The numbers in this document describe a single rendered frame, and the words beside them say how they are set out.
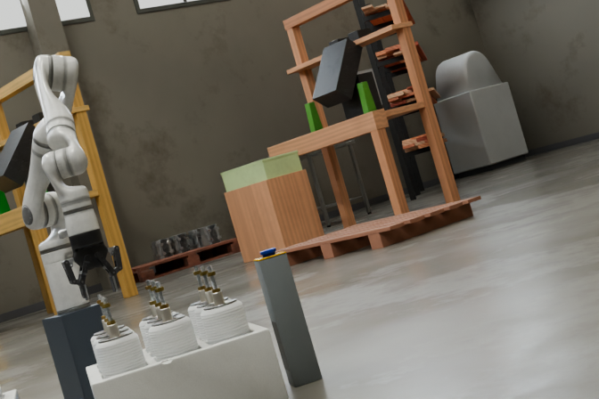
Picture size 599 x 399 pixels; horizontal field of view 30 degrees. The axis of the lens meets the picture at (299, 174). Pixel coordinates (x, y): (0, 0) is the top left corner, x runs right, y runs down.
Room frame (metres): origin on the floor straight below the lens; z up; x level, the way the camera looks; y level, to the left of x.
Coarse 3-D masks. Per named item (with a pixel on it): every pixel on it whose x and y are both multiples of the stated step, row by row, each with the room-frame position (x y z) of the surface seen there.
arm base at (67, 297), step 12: (60, 252) 3.01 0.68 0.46; (72, 252) 3.03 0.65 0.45; (48, 264) 3.01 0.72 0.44; (60, 264) 3.01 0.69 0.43; (48, 276) 3.02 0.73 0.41; (60, 276) 3.01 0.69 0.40; (60, 288) 3.01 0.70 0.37; (72, 288) 3.01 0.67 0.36; (60, 300) 3.01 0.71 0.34; (72, 300) 3.01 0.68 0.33; (84, 300) 3.03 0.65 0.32; (60, 312) 3.02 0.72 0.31
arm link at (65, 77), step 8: (56, 56) 2.81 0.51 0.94; (64, 56) 2.82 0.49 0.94; (56, 64) 2.79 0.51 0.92; (64, 64) 2.80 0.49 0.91; (72, 64) 2.81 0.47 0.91; (56, 72) 2.79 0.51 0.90; (64, 72) 2.80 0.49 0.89; (72, 72) 2.80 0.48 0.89; (56, 80) 2.79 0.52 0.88; (64, 80) 2.80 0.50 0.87; (72, 80) 2.81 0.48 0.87; (56, 88) 2.81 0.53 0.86; (64, 88) 2.82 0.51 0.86; (72, 88) 2.82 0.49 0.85; (64, 96) 2.85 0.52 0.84; (72, 96) 2.84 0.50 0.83; (64, 104) 2.85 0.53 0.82; (72, 104) 2.87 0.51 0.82; (40, 128) 2.89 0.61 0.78; (40, 136) 2.89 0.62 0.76; (40, 144) 2.89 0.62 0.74
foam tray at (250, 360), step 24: (240, 336) 2.40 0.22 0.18; (264, 336) 2.39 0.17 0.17; (168, 360) 2.36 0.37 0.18; (192, 360) 2.36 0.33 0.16; (216, 360) 2.37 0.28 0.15; (240, 360) 2.38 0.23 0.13; (264, 360) 2.39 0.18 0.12; (96, 384) 2.31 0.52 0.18; (120, 384) 2.32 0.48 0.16; (144, 384) 2.33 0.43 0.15; (168, 384) 2.34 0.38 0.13; (192, 384) 2.35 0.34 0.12; (216, 384) 2.36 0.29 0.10; (240, 384) 2.38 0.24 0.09; (264, 384) 2.39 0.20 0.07
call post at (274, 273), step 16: (272, 272) 2.65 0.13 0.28; (288, 272) 2.65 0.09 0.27; (272, 288) 2.64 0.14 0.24; (288, 288) 2.65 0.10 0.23; (272, 304) 2.64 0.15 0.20; (288, 304) 2.65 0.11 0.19; (272, 320) 2.68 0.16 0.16; (288, 320) 2.65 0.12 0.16; (304, 320) 2.65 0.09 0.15; (288, 336) 2.64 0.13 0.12; (304, 336) 2.65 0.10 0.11; (288, 352) 2.64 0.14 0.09; (304, 352) 2.65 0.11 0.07; (288, 368) 2.65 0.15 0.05; (304, 368) 2.65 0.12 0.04; (304, 384) 2.65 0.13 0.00
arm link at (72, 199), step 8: (48, 152) 2.62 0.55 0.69; (48, 160) 2.60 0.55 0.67; (48, 168) 2.60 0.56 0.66; (56, 168) 2.60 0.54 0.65; (48, 176) 2.60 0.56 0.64; (56, 176) 2.60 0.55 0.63; (56, 184) 2.60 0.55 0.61; (64, 184) 2.63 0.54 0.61; (56, 192) 2.61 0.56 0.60; (64, 192) 2.60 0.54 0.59; (72, 192) 2.60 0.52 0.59; (80, 192) 2.61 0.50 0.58; (88, 192) 2.64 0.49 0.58; (64, 200) 2.60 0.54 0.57; (72, 200) 2.60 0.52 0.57; (80, 200) 2.60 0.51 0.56; (88, 200) 2.62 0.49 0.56; (64, 208) 2.61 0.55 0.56; (72, 208) 2.60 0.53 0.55; (80, 208) 2.60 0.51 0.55
